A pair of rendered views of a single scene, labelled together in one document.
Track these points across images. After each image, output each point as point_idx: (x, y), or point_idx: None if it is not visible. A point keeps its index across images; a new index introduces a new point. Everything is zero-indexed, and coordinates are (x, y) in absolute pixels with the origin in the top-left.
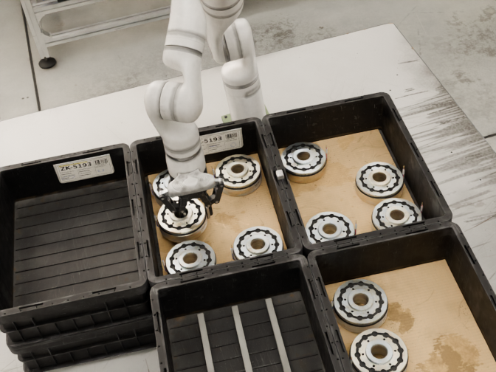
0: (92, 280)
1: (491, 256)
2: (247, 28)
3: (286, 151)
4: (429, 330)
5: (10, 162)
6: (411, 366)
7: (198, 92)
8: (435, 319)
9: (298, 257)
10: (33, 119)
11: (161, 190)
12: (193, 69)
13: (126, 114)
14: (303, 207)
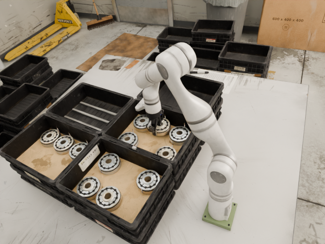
0: (166, 103)
1: (59, 242)
2: (213, 166)
3: (157, 175)
4: (54, 165)
5: (269, 121)
6: (54, 152)
7: (137, 78)
8: (54, 169)
9: (100, 131)
10: (296, 137)
11: (161, 109)
12: (141, 73)
13: (274, 170)
14: (131, 168)
